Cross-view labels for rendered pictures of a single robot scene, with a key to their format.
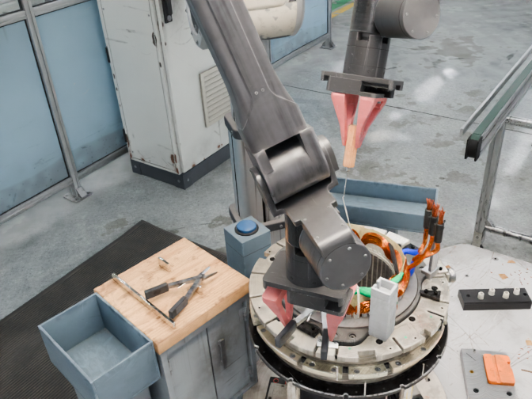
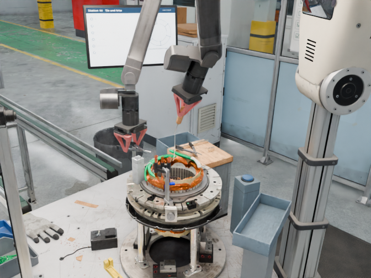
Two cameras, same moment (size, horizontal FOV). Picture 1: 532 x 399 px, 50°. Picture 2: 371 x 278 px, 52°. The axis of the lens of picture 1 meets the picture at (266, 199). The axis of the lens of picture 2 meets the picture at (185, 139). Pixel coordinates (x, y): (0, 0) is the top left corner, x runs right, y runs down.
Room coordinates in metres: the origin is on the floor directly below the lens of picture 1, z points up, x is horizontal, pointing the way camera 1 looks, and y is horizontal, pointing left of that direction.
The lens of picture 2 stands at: (0.88, -1.22, 1.74)
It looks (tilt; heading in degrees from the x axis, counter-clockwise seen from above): 24 degrees down; 98
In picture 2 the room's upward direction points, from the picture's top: 2 degrees clockwise
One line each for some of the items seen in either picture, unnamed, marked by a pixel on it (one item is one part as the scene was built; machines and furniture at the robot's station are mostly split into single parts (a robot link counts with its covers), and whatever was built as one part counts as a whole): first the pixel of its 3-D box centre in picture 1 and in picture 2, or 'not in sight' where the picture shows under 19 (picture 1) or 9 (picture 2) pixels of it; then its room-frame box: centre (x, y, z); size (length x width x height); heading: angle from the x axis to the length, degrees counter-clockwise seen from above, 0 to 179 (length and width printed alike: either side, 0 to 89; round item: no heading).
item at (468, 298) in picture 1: (494, 298); not in sight; (0.95, -0.51, 0.79); 0.15 x 0.05 x 0.02; 87
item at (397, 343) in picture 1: (347, 283); (174, 181); (0.70, -0.12, 1.09); 0.32 x 0.32 x 0.01
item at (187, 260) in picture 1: (172, 290); (199, 154); (0.75, 0.17, 1.05); 0.20 x 0.19 x 0.02; 133
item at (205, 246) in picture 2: not in sight; (206, 242); (0.81, -0.12, 0.85); 0.06 x 0.04 x 0.05; 95
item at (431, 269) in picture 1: (433, 245); (168, 186); (0.70, -0.26, 1.15); 0.03 x 0.02 x 0.12; 131
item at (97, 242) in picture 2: not in sight; (104, 238); (0.43, -0.11, 0.81); 0.10 x 0.06 x 0.06; 21
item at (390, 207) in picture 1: (372, 248); (259, 252); (0.99, -0.23, 0.92); 0.25 x 0.11 x 0.28; 70
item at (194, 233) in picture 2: not in sight; (193, 246); (0.78, -0.22, 0.91); 0.02 x 0.02 x 0.21
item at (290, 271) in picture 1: (309, 260); (130, 117); (0.53, -0.05, 1.28); 0.10 x 0.07 x 0.07; 65
